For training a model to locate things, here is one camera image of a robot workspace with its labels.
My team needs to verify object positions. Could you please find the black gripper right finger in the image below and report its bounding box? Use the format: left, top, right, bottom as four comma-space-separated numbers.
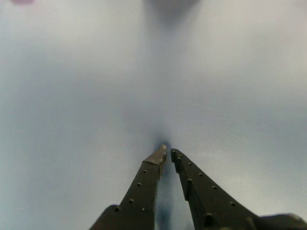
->
170, 148, 307, 230

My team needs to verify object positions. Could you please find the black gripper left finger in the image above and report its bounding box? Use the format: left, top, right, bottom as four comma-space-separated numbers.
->
88, 144, 167, 230

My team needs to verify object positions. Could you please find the dark blue table mat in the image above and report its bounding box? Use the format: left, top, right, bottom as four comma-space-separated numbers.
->
0, 0, 307, 230

